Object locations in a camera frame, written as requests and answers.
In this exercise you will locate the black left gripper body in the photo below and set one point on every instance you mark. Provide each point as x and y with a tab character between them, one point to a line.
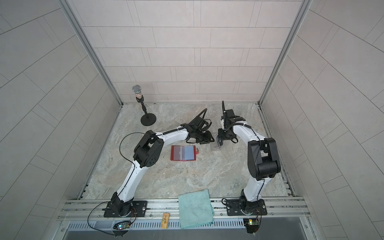
201	137

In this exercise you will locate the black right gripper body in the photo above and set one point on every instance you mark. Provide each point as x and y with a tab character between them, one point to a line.
224	134

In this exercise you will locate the red card holder wallet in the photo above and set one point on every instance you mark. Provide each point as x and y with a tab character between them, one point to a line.
184	153

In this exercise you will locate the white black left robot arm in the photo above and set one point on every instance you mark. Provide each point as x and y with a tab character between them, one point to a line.
147	153

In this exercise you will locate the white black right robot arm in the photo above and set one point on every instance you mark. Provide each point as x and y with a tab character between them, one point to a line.
263	163

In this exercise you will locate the microphone on black stand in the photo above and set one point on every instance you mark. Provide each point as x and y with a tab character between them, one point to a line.
147	119

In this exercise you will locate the teal folded cloth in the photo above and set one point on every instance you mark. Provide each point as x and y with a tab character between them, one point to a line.
195	209

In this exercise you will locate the right green circuit board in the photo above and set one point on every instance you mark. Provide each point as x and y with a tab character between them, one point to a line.
251	225

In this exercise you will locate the green circuit board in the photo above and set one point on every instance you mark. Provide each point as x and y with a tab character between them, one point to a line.
120	226
251	225

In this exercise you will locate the small wooden block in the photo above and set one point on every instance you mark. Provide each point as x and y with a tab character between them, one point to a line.
165	221

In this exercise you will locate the left green circuit board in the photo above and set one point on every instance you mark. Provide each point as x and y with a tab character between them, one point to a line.
120	226

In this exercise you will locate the aluminium corner profile right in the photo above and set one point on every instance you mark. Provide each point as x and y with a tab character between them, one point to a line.
286	47

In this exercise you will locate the aluminium corner profile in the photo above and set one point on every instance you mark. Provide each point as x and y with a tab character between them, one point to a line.
286	47
88	47

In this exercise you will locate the aluminium corner profile left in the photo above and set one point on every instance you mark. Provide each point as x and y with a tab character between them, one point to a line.
88	47

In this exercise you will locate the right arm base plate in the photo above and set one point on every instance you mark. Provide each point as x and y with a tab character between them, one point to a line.
242	207

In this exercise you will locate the aluminium rail frame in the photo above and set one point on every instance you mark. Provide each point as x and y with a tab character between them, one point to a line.
154	209

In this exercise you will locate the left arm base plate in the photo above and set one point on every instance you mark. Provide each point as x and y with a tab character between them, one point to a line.
133	209

